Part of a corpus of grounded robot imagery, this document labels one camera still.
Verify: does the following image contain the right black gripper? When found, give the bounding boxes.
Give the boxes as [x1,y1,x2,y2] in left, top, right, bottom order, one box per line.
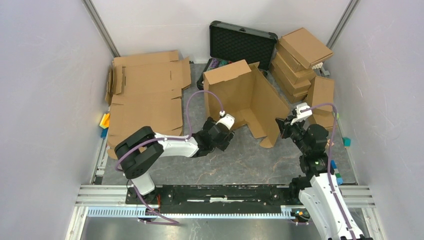
[274,114,309,154]

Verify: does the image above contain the brown cardboard box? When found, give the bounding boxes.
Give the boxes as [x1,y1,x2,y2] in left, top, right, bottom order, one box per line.
[203,60,290,148]

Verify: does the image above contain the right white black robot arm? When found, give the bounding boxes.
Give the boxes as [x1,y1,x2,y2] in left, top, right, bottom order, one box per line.
[275,116,366,240]

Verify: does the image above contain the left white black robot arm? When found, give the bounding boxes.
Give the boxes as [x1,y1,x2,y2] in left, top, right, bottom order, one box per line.
[114,114,236,204]

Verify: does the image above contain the low folded cardboard box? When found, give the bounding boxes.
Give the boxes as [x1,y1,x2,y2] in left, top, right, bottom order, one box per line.
[308,111,338,132]

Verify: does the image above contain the leaning folded cardboard box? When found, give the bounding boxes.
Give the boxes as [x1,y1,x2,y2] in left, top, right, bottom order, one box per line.
[303,76,335,107]

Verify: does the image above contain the teal toy cube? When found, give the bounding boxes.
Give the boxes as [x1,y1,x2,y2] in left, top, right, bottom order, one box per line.
[342,137,351,148]

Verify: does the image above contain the stacked folded cardboard boxes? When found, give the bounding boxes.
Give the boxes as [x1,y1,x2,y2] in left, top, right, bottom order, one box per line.
[269,43,316,103]

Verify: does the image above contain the white plastic connector piece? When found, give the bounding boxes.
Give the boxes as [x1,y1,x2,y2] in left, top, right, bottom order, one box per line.
[311,62,330,78]

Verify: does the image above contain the blue toy blocks stack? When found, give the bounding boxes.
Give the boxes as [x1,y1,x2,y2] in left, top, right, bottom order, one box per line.
[331,160,344,185]

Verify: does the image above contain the flat cardboard sheet stack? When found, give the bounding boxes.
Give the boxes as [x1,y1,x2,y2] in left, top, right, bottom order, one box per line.
[105,50,192,160]

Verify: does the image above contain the black poker chip case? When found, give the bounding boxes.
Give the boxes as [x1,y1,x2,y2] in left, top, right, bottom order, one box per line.
[203,20,278,77]

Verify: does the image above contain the yellow orange toy block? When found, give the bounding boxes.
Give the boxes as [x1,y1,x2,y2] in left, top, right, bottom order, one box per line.
[99,113,110,129]

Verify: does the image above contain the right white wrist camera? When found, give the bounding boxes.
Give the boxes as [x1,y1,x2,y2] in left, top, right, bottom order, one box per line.
[290,102,313,125]

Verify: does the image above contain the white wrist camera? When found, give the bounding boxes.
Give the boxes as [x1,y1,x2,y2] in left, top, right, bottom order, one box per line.
[290,102,313,125]
[217,110,236,130]

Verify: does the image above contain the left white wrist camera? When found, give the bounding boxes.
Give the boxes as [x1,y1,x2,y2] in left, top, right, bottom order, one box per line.
[217,110,236,130]

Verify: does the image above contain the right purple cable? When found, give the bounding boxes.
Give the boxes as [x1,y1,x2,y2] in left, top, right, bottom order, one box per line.
[304,102,357,240]

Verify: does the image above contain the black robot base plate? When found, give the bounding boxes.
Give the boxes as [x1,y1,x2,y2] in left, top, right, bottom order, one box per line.
[143,184,301,214]

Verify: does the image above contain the white slotted cable duct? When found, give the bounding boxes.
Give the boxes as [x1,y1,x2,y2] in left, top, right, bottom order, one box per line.
[86,205,294,220]

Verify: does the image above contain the aluminium frame rail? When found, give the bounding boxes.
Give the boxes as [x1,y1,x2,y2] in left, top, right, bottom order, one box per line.
[75,185,376,208]

